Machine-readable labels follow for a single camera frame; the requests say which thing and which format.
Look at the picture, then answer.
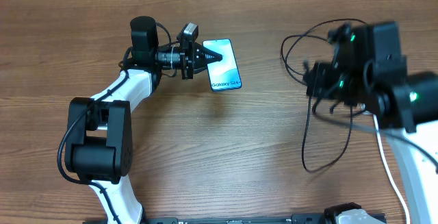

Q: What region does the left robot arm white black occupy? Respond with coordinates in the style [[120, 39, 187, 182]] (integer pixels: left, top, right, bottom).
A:
[[57, 16, 222, 223]]

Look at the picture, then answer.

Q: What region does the white power strip cord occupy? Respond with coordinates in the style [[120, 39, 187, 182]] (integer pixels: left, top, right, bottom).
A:
[[359, 103, 411, 224]]

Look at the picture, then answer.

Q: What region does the Galaxy S24+ smartphone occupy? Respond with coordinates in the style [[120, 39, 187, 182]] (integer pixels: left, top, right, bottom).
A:
[[203, 38, 242, 92]]

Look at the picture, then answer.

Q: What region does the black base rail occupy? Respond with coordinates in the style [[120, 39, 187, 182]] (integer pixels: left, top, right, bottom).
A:
[[81, 201, 387, 224]]

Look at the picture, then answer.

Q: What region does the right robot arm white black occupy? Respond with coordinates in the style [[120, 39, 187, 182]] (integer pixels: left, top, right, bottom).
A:
[[303, 21, 437, 223]]

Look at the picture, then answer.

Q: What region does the black USB charging cable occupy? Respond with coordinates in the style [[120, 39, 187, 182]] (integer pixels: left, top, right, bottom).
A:
[[280, 18, 370, 174]]

